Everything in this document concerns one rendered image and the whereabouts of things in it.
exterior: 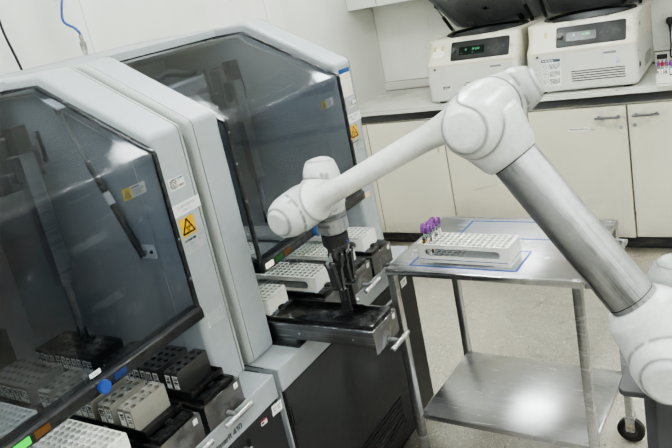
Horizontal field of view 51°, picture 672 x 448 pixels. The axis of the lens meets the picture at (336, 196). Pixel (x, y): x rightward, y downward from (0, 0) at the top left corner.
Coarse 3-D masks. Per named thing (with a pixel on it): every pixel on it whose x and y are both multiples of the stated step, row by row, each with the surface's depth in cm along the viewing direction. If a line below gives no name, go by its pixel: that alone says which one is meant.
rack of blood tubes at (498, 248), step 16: (448, 240) 214; (464, 240) 213; (480, 240) 209; (496, 240) 208; (512, 240) 205; (432, 256) 215; (448, 256) 212; (464, 256) 215; (480, 256) 212; (496, 256) 210; (512, 256) 202
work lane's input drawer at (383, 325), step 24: (288, 312) 207; (312, 312) 204; (336, 312) 201; (360, 312) 198; (384, 312) 192; (288, 336) 201; (312, 336) 196; (336, 336) 192; (360, 336) 187; (384, 336) 190
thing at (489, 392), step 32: (448, 224) 245; (480, 224) 239; (512, 224) 233; (608, 224) 217; (416, 256) 223; (544, 256) 204; (576, 288) 186; (576, 320) 190; (480, 352) 263; (416, 384) 231; (448, 384) 248; (480, 384) 244; (512, 384) 240; (544, 384) 236; (576, 384) 233; (608, 384) 230; (416, 416) 234; (448, 416) 230; (480, 416) 227; (512, 416) 224; (544, 416) 221; (576, 416) 217
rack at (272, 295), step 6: (264, 288) 212; (270, 288) 211; (276, 288) 210; (282, 288) 210; (264, 294) 208; (270, 294) 206; (276, 294) 207; (282, 294) 209; (264, 300) 204; (270, 300) 205; (276, 300) 207; (282, 300) 209; (264, 306) 204; (270, 306) 204; (276, 306) 207; (270, 312) 205
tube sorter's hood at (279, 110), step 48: (192, 48) 223; (240, 48) 232; (192, 96) 194; (240, 96) 201; (288, 96) 209; (336, 96) 231; (240, 144) 190; (288, 144) 208; (336, 144) 231; (240, 192) 190; (288, 240) 208
